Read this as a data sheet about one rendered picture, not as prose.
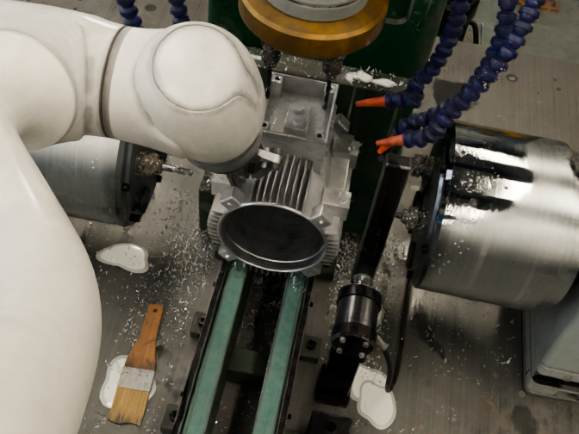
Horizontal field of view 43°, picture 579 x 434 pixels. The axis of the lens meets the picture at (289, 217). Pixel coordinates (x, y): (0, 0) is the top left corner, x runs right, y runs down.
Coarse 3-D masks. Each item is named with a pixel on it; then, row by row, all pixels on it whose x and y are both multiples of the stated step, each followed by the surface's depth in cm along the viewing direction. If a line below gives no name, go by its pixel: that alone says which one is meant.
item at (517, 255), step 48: (480, 144) 98; (528, 144) 100; (432, 192) 103; (480, 192) 95; (528, 192) 95; (576, 192) 96; (432, 240) 97; (480, 240) 95; (528, 240) 95; (576, 240) 95; (432, 288) 104; (480, 288) 100; (528, 288) 98
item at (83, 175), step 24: (72, 144) 97; (96, 144) 97; (120, 144) 97; (48, 168) 98; (72, 168) 98; (96, 168) 98; (120, 168) 98; (144, 168) 103; (72, 192) 100; (96, 192) 100; (120, 192) 100; (144, 192) 109; (72, 216) 107; (96, 216) 104; (120, 216) 103
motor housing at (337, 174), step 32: (288, 160) 102; (256, 192) 99; (288, 192) 99; (320, 192) 102; (224, 224) 106; (256, 224) 113; (288, 224) 115; (256, 256) 110; (288, 256) 111; (320, 256) 106
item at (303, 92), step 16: (272, 80) 105; (288, 80) 106; (304, 80) 106; (272, 96) 107; (304, 96) 108; (320, 96) 108; (336, 96) 104; (272, 112) 105; (288, 112) 104; (304, 112) 104; (320, 112) 106; (272, 128) 103; (288, 128) 102; (304, 128) 102; (272, 144) 100; (288, 144) 100; (304, 144) 99; (320, 144) 99; (304, 160) 102; (320, 160) 101
